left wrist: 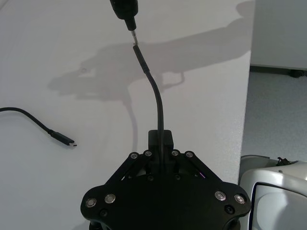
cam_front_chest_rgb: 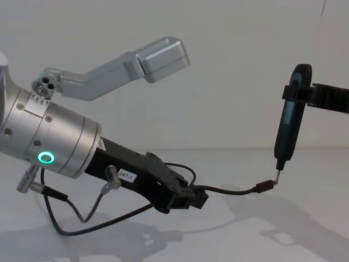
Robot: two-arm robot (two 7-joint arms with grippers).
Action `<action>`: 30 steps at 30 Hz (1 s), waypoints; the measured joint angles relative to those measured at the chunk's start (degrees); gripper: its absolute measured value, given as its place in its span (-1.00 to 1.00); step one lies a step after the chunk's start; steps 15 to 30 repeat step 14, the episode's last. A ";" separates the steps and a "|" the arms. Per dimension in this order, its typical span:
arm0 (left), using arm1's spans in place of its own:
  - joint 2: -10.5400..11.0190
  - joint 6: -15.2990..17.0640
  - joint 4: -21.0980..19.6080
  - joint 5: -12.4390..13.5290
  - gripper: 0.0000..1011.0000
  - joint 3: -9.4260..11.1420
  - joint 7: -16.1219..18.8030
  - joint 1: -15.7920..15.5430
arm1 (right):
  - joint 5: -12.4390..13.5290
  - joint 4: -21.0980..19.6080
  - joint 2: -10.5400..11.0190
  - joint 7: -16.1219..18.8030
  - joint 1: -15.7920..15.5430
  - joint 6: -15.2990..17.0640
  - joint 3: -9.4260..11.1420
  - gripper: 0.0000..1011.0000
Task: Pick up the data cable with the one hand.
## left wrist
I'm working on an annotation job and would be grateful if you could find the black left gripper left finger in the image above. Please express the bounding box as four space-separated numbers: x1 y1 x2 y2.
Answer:
103 130 161 186

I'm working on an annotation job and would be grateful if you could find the black cable with strain relief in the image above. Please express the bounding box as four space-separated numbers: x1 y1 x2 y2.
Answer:
132 45 166 171

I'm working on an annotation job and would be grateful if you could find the white cabinet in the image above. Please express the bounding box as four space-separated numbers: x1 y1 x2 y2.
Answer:
249 0 307 72

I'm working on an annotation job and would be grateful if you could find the black caster wheel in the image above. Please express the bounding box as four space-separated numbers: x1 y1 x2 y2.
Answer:
288 69 307 78

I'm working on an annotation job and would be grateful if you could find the black cable with flat plug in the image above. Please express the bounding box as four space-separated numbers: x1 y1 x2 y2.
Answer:
0 107 78 148

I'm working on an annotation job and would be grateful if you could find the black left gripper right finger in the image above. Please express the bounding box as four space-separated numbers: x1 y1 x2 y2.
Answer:
160 130 225 185

